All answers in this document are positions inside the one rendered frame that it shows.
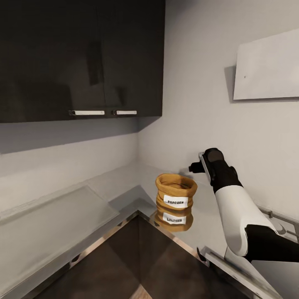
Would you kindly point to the drop in sink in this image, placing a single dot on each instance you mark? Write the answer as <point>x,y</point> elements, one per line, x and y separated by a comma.
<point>34,237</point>

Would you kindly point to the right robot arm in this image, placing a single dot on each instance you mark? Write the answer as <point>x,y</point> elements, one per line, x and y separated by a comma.
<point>248,232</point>

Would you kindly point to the range hood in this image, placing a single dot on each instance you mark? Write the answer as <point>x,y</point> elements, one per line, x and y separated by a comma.
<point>268,67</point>

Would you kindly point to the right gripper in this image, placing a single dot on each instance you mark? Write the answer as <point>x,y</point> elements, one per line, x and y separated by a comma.
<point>196,167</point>

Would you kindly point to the popcorn bag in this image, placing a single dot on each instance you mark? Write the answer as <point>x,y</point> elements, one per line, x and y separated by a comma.
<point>175,191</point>

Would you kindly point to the cabinet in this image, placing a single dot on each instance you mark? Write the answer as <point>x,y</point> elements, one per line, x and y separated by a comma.
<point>81,59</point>

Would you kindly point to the burner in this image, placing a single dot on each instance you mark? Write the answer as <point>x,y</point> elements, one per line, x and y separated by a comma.
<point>286,227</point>

